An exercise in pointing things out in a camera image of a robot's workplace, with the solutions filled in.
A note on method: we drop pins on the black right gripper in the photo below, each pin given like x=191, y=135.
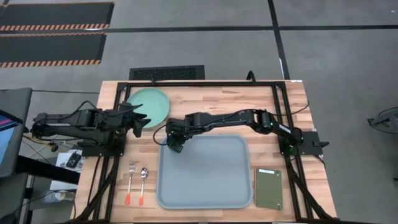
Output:
x=180, y=124

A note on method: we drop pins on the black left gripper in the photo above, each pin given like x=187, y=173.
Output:
x=130, y=119

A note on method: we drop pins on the dark green cup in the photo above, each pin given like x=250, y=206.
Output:
x=173, y=143

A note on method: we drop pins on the mint green plate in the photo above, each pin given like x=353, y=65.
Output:
x=157, y=104

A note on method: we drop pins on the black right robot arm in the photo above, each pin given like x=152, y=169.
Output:
x=248, y=119

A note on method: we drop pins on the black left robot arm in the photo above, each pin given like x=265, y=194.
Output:
x=77, y=119

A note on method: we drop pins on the grey plastic tray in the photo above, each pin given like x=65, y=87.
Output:
x=206, y=174

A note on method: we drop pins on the black floor vent grille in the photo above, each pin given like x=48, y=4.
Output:
x=166, y=72

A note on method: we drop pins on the black handheld controller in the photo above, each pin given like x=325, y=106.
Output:
x=73, y=160

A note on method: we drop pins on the white paper sheet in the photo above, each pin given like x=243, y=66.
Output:
x=63, y=174

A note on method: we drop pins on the olive green notebook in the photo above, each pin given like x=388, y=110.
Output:
x=269, y=189

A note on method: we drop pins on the black side desk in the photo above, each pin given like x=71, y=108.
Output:
x=46, y=169

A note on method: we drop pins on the black mat with hazard stripes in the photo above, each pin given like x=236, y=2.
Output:
x=49, y=46
x=56, y=14

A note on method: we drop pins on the clear plastic bottle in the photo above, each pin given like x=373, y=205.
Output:
x=59, y=196

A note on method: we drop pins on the computer monitor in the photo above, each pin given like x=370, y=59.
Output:
x=6, y=140

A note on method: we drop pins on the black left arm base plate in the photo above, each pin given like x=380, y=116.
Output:
x=102, y=151

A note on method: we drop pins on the black aluminium table frame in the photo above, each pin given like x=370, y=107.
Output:
x=202, y=84

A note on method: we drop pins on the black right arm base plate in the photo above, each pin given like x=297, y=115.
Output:
x=311, y=144

